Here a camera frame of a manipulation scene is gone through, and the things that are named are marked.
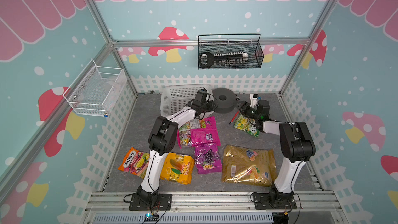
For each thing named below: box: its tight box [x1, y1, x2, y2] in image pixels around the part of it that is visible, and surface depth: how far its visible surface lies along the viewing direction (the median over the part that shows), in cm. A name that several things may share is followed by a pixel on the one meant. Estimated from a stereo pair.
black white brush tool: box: [199, 51, 249, 69], surface depth 91 cm
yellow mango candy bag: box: [160, 152, 195, 185], surface depth 81 cm
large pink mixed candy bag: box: [176, 116, 222, 149], surface depth 96 cm
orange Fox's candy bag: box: [117, 147, 150, 179], surface depth 87 cm
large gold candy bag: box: [221, 144, 278, 187], surface depth 84 cm
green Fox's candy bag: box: [233, 113, 260, 138], surface depth 102 cm
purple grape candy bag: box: [194, 143, 223, 175], surface depth 85 cm
